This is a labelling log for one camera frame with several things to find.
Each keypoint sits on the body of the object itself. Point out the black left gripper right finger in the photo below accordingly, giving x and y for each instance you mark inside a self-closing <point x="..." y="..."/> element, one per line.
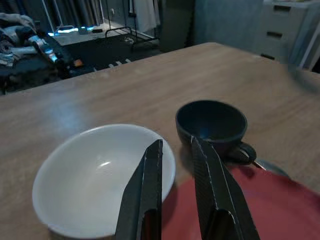
<point x="220" y="190"/>

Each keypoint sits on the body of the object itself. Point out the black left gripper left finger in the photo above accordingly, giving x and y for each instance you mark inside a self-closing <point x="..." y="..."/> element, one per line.
<point x="147" y="190"/>

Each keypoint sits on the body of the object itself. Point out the white ceramic bowl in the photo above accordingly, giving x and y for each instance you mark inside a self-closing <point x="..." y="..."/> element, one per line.
<point x="97" y="180"/>

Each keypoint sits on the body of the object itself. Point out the silver metal spoon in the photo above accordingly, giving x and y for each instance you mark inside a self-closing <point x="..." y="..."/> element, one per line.
<point x="270" y="167"/>

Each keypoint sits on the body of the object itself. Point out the red round plate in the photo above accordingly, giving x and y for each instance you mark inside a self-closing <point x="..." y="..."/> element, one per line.
<point x="275" y="207"/>

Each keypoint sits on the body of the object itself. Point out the black metal rack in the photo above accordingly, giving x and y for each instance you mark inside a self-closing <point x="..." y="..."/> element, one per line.
<point x="132" y="37"/>

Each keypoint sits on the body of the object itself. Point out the white drawer cabinet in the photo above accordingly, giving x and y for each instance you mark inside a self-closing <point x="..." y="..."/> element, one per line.
<point x="280" y="32"/>

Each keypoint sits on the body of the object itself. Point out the hanging white garment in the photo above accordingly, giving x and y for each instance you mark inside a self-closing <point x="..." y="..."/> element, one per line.
<point x="146" y="13"/>

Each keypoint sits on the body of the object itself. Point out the pile of clothes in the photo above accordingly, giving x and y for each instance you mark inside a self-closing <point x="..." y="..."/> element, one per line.
<point x="17" y="37"/>

